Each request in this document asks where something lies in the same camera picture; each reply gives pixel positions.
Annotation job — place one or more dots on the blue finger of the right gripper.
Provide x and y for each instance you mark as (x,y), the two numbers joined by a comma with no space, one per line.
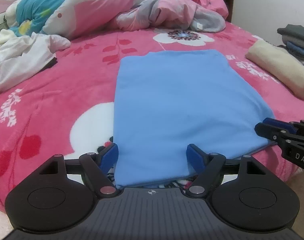
(280,124)
(271,133)

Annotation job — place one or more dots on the white plush toy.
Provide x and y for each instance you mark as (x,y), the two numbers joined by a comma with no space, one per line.
(10,14)

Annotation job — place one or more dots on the stack of dark folded clothes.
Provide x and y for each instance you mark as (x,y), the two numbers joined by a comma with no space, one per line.
(293,39)

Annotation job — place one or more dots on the pink grey white duvet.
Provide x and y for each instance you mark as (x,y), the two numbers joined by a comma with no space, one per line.
(74,18)

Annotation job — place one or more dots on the cream fleece cloth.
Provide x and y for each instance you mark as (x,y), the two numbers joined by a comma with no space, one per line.
(6,35)

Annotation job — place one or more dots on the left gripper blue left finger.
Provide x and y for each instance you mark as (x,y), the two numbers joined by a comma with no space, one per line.
(95,167)

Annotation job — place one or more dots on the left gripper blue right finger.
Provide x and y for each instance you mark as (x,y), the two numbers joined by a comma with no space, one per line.
(208,169)

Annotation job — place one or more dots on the white crumpled sheet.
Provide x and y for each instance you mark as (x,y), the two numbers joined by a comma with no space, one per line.
(23,57)

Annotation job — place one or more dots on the black garment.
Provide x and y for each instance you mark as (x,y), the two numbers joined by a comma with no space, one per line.
(50,64)

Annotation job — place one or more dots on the folded beige garment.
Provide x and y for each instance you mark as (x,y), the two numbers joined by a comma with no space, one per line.
(281,64)

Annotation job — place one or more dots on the light blue t-shirt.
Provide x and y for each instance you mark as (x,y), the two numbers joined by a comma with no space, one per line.
(167,100)

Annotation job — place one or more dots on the teal floral quilt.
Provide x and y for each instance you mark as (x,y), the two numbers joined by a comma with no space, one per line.
(31,15)

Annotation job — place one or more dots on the pink floral fleece blanket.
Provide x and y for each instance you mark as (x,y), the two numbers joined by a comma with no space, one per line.
(67,109)

